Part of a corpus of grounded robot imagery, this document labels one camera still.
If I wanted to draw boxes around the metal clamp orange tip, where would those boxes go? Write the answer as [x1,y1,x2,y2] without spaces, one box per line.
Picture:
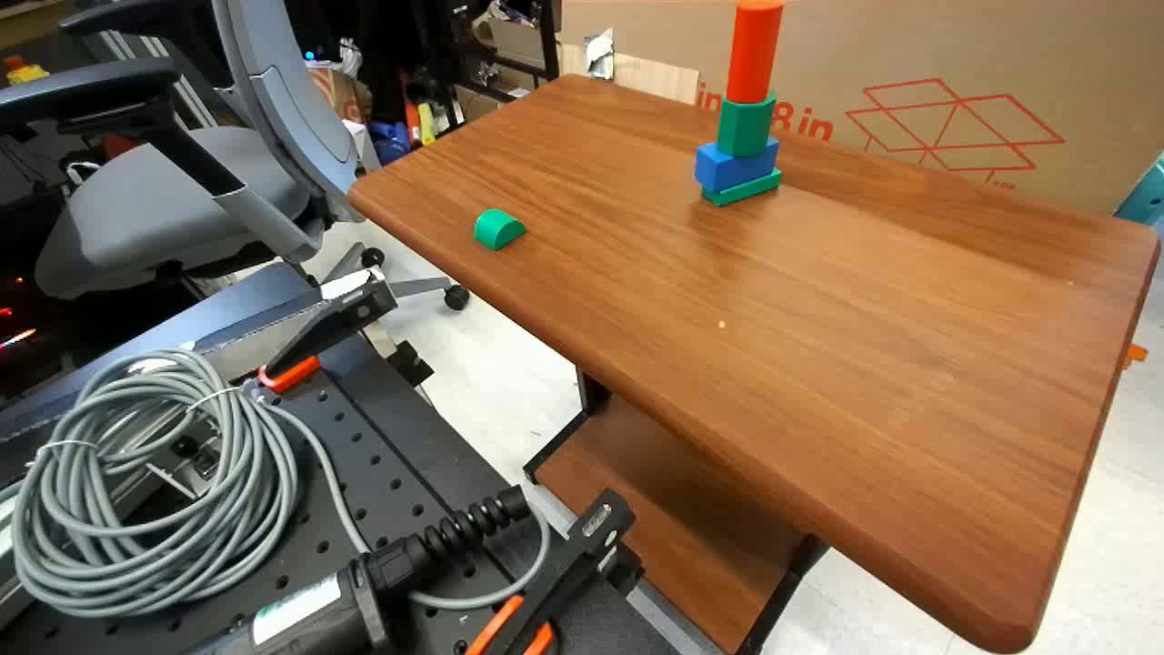
[256,267,401,398]

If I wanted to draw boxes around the teal plastic bin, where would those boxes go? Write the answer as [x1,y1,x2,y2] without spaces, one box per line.
[1115,154,1164,230]

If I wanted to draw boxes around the green flat block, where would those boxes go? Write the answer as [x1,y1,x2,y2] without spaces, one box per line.
[700,163,787,212]

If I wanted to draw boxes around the black perforated mounting board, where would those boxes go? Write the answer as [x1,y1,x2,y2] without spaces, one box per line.
[0,330,684,655]

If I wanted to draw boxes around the blue container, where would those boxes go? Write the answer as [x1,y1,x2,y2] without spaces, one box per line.
[364,112,425,166]

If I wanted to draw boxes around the red cylinder block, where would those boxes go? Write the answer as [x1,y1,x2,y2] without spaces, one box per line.
[726,0,789,107]

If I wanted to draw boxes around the black clamp orange handles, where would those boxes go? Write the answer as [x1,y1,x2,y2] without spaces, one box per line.
[464,486,649,655]

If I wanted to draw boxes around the black cable plug connector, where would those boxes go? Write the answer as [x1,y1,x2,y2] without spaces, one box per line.
[233,483,538,655]

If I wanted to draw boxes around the green cylinder block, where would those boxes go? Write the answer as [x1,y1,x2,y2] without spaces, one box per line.
[712,96,779,161]

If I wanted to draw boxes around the grey office chair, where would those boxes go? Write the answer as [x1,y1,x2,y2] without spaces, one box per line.
[0,0,472,312]

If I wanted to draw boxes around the dark metal frame beam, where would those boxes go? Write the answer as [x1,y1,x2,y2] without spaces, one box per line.
[0,258,323,458]

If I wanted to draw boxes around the blue rectangular block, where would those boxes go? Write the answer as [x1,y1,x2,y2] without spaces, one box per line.
[690,136,783,195]

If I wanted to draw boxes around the large cardboard box red print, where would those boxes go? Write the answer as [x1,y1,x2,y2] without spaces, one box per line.
[557,0,1164,222]

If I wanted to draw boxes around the grey coiled cable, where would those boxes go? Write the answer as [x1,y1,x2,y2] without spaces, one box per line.
[7,348,557,623]

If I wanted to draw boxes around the green half-cylinder block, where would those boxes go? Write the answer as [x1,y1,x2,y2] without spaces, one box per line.
[469,204,530,255]

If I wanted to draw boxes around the black corner bracket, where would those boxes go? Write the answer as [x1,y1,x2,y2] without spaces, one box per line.
[381,337,438,389]

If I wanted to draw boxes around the black wire shelving rack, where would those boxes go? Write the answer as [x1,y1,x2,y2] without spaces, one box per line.
[439,0,563,112]

